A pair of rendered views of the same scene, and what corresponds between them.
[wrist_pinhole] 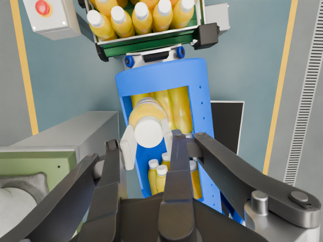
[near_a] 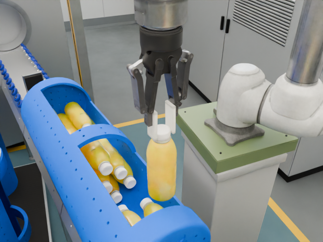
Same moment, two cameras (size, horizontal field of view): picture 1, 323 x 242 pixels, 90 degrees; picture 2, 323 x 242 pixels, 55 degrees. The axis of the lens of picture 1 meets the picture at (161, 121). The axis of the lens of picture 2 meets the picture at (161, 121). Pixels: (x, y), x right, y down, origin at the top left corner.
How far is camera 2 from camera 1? 0.51 m
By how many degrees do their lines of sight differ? 45
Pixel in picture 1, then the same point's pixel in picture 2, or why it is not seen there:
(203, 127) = (98, 201)
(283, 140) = not seen: outside the picture
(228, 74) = not seen: outside the picture
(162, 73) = (163, 223)
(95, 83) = not seen: outside the picture
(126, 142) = (173, 106)
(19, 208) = (228, 113)
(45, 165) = (231, 151)
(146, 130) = (163, 130)
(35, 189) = (228, 131)
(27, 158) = (250, 152)
